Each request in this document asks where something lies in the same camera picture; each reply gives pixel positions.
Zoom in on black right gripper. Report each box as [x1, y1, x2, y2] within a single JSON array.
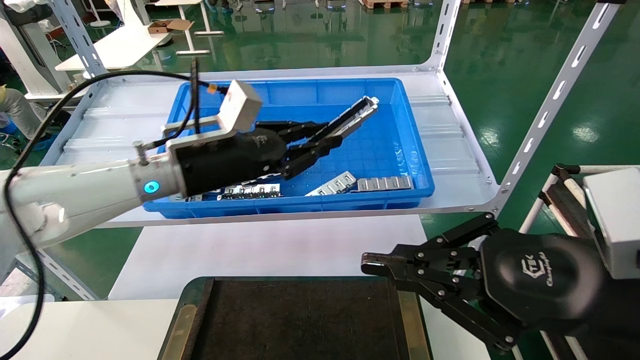
[[361, 212, 608, 352]]

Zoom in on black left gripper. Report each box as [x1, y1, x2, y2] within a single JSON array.
[[175, 120, 344, 198]]

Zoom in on grey metal channel part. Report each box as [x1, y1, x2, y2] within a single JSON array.
[[320, 96, 379, 143]]

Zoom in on grey flat metal part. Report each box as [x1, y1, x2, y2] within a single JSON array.
[[357, 175, 414, 193]]

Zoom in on black container tray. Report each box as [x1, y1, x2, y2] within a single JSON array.
[[157, 276, 432, 360]]

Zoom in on blue plastic bin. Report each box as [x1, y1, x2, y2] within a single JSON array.
[[142, 77, 436, 219]]

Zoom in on white metal shelving rack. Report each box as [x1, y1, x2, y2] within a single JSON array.
[[0, 0, 626, 301]]

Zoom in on white cart black grip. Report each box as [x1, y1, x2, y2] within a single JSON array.
[[520, 164, 640, 360]]

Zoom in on wooden pallet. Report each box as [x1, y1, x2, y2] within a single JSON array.
[[362, 0, 411, 10]]

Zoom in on white table with legs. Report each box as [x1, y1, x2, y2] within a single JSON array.
[[150, 0, 225, 56]]

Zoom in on open cardboard box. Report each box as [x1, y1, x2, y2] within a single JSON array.
[[148, 20, 195, 35]]

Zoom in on white work table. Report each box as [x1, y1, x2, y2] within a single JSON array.
[[56, 26, 173, 72]]

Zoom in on white round stand base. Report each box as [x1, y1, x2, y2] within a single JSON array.
[[89, 0, 113, 28]]

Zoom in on person leg white trousers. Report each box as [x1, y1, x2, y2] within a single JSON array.
[[0, 85, 43, 141]]

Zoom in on white machine housing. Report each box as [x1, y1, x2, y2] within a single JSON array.
[[0, 0, 93, 108]]

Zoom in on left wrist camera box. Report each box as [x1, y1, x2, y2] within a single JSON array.
[[162, 80, 263, 151]]

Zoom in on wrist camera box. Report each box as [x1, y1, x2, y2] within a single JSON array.
[[582, 167, 640, 281], [162, 80, 263, 151]]

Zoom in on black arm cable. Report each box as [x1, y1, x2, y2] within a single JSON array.
[[0, 57, 231, 360]]

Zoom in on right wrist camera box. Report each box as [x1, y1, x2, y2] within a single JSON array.
[[582, 167, 640, 281]]

